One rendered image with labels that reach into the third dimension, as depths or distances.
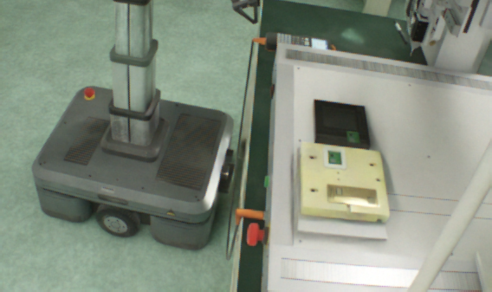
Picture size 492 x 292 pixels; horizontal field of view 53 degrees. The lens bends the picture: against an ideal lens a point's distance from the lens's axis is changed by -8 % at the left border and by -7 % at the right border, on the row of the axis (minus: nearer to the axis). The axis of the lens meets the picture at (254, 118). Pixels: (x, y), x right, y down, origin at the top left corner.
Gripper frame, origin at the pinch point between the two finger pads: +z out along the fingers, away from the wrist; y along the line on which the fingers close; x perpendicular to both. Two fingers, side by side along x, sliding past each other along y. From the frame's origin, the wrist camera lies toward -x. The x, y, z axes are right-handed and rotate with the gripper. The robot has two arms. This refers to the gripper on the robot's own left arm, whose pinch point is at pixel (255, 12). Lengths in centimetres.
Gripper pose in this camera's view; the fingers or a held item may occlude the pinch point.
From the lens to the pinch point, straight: 149.7
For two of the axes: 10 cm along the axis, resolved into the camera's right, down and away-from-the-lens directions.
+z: 3.9, 7.2, 5.8
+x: -9.2, 2.5, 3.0
